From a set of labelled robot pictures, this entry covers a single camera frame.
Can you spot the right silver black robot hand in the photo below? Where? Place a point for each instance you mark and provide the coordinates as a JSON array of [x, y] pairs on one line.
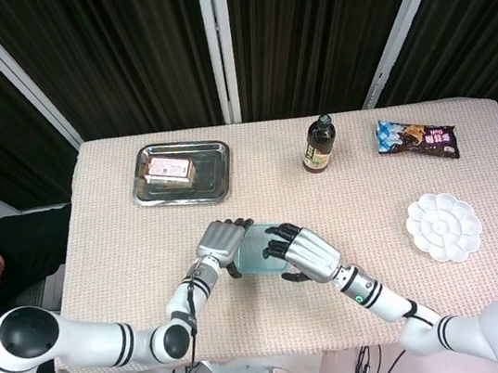
[[311, 254]]

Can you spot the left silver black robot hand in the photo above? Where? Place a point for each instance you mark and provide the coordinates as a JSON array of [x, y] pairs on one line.
[[220, 242]]

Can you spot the blue rimmed clear lid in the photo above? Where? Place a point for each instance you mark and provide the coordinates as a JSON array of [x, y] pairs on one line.
[[254, 249]]

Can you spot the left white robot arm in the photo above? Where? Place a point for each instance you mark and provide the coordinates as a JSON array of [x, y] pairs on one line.
[[94, 345]]

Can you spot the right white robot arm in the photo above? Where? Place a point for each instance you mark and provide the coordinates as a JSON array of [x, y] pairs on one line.
[[462, 328]]

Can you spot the stainless steel tray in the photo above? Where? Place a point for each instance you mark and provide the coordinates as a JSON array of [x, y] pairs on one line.
[[214, 173]]

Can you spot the beige waffle tablecloth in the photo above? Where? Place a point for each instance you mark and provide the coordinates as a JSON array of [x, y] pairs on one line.
[[124, 261]]

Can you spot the dark glass sauce bottle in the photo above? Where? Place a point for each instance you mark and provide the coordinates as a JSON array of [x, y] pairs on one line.
[[317, 143]]

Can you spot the white flower paint palette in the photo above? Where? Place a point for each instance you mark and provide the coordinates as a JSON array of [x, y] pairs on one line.
[[445, 227]]

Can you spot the blue brown snack bag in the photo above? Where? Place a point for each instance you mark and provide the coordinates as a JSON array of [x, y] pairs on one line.
[[430, 140]]

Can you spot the grey chair part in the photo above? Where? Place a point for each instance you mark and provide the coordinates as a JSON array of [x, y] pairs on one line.
[[51, 291]]

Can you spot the person's black clothing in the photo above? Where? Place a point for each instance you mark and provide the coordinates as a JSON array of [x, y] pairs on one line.
[[32, 242]]

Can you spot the white frame post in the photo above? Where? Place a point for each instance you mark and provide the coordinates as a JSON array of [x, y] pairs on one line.
[[402, 18], [218, 45], [13, 81]]

